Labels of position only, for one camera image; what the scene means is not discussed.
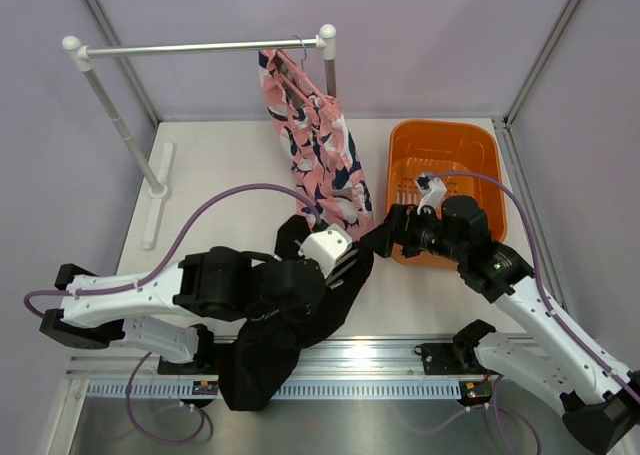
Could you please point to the orange plastic basket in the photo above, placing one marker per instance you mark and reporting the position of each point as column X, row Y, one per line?
column 419, row 147

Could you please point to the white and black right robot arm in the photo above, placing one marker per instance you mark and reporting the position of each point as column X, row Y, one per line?
column 596, row 396

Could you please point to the black shorts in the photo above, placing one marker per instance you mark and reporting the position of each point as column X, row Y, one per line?
column 267, row 352

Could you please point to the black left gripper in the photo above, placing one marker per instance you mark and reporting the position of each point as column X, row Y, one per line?
column 305, row 310

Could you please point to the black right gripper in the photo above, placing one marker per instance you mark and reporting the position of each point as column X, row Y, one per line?
column 402, row 225

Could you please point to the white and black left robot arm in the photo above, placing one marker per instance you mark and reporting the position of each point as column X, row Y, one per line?
column 220, row 284

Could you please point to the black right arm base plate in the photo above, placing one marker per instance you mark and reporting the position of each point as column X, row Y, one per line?
column 439, row 359

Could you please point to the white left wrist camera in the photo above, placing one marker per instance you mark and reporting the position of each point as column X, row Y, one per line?
column 326, row 247

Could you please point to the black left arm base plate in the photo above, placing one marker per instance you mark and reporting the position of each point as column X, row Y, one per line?
column 210, row 360

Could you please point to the pink hanger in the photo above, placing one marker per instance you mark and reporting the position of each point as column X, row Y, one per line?
column 297, row 85

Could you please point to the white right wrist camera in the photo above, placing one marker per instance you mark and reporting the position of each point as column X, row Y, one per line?
column 432, row 190

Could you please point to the grey metal hanger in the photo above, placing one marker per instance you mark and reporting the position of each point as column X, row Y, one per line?
column 340, row 270

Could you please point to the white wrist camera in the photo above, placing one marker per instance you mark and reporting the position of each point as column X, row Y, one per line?
column 326, row 247
column 432, row 190

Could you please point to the pink shark print shorts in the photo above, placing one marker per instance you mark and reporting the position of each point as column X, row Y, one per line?
column 322, row 152

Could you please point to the white slotted cable duct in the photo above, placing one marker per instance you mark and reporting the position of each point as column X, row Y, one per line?
column 293, row 390

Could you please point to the aluminium front rail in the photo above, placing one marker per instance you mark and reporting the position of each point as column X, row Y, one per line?
column 356, row 356

